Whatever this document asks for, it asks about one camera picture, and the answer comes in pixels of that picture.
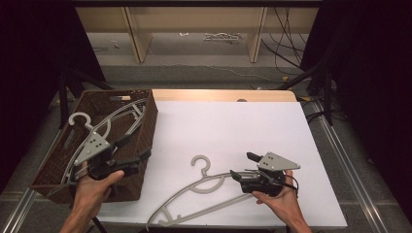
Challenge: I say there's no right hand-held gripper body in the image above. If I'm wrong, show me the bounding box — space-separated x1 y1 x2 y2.
240 151 301 197

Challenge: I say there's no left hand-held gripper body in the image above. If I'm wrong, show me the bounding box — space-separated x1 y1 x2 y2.
73 131 141 181

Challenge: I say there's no grey plastic clothes hanger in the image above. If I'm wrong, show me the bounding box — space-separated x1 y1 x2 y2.
145 154 260 231
48 98 149 197

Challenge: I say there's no brown wicker basket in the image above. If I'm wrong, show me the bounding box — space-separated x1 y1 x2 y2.
29 88 159 205

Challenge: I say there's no person's right hand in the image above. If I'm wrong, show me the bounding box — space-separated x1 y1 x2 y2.
252 170 299 222

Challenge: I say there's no person's left hand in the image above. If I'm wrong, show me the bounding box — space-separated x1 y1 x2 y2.
72 161 125 215

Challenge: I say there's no white table sheet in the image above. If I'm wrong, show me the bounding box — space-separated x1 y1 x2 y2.
96 100 348 230

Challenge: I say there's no black metal stand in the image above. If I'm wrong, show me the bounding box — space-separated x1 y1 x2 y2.
57 64 115 130
277 59 335 126

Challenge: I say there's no light wooden shelf unit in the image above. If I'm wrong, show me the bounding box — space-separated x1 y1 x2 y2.
76 6 320 64

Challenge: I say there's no white plastic floor clutter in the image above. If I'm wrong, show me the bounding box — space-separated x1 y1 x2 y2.
203 31 243 44

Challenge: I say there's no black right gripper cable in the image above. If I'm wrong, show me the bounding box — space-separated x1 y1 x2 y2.
281 176 299 197

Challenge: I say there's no metal floor rail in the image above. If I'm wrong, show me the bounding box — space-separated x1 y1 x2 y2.
311 99 390 233
0 129 63 233

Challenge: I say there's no bundle of black cables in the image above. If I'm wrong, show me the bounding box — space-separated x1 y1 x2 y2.
261 6 313 76

